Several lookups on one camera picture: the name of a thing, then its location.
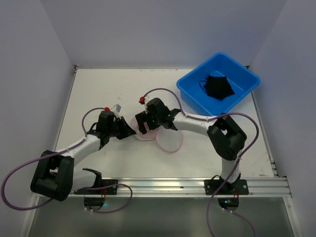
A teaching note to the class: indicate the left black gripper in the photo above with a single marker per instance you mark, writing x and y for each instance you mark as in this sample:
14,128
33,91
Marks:
118,127

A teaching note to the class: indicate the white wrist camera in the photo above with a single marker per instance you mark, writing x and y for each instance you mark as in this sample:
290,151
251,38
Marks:
143,101
116,110

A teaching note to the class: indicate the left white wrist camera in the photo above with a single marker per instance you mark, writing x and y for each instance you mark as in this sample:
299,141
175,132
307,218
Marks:
116,110

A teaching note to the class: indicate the blue plastic tub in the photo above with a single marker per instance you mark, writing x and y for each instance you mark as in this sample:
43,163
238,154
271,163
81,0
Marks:
241,79

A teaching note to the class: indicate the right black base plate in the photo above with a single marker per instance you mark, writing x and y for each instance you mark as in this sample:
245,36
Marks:
238,187

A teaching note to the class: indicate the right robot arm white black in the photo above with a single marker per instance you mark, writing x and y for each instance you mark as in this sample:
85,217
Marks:
226,136

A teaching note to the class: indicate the white mesh laundry bag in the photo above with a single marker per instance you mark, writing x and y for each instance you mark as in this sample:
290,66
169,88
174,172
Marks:
168,140

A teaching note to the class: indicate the aluminium mounting rail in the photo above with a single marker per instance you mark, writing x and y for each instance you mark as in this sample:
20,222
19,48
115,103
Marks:
175,188

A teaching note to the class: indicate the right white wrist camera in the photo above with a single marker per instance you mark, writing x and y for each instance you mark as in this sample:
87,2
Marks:
143,101

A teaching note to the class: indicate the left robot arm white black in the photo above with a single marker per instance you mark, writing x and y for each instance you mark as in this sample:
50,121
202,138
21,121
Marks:
55,176

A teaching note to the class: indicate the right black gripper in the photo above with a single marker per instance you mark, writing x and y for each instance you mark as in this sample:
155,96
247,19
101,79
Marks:
147,121

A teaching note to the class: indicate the black bra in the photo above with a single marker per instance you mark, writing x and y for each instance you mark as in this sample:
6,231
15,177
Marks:
216,87

